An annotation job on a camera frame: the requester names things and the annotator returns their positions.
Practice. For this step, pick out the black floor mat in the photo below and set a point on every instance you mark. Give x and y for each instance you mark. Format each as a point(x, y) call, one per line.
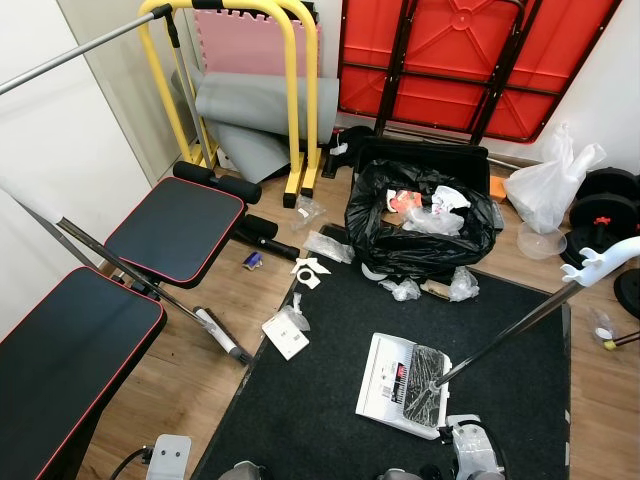
point(330, 420)

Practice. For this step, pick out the clear plastic bowl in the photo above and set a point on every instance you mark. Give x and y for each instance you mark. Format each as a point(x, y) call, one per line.
point(540, 243)

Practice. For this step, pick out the dark rod yellow tip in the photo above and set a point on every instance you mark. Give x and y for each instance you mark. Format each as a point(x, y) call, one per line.
point(625, 339)

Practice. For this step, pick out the orange block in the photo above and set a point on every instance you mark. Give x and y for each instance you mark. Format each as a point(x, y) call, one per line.
point(499, 188)

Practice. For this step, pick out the large crumpled clear plastic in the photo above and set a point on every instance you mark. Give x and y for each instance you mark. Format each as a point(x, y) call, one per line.
point(460, 285)

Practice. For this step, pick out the white red packaging waste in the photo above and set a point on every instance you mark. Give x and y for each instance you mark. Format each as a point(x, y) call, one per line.
point(440, 215)

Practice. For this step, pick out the black plastic bin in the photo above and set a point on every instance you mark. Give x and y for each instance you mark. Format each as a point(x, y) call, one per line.
point(420, 155)

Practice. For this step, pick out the black garbage bag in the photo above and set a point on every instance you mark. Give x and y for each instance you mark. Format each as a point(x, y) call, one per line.
point(400, 245)

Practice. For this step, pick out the small crumpled clear plastic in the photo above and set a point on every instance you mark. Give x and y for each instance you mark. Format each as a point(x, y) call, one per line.
point(403, 290)

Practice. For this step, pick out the white dome cap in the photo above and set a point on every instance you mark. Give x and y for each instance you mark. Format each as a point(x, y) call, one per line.
point(368, 272)

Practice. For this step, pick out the red folded table black legs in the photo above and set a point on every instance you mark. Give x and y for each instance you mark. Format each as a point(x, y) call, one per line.
point(450, 40)

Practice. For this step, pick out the black bag with white tag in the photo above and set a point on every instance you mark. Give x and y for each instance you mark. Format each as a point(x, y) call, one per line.
point(350, 140)

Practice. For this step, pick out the bubble wrap piece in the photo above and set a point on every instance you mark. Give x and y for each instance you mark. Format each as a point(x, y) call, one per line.
point(328, 246)

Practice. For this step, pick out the clear plastic bag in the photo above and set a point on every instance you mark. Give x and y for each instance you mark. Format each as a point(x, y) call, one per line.
point(308, 212)

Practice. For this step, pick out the grey right robot leg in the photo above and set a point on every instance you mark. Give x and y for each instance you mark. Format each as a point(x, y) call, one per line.
point(398, 475)

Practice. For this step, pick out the grey robot leg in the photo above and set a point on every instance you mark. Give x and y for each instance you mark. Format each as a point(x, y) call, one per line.
point(240, 473)
point(398, 475)

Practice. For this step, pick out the white paper card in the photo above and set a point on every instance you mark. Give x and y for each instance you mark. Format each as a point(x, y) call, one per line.
point(285, 338)

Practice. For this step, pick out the small blue object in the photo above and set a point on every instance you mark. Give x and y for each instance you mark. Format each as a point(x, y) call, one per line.
point(253, 261)

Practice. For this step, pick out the grey rolled exercise mat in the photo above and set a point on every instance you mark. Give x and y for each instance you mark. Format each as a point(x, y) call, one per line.
point(250, 105)

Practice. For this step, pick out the pink foam puzzle mat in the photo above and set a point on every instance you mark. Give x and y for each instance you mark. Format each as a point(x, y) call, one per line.
point(240, 45)

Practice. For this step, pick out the grey left robot leg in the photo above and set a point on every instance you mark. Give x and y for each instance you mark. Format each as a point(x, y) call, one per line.
point(240, 473)

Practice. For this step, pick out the beige door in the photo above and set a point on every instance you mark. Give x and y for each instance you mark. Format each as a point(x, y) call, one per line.
point(120, 110)

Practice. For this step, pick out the long black red-trimmed bench pad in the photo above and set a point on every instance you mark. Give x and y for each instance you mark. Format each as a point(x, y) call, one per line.
point(60, 370)

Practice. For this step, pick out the yellow tube exercise frame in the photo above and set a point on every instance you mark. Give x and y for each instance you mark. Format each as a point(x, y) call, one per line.
point(295, 120)

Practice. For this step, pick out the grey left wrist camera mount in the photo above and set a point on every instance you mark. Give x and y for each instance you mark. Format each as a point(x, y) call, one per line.
point(168, 458)

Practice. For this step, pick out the chrome tube rack frame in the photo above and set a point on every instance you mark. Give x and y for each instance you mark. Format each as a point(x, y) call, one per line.
point(80, 52)

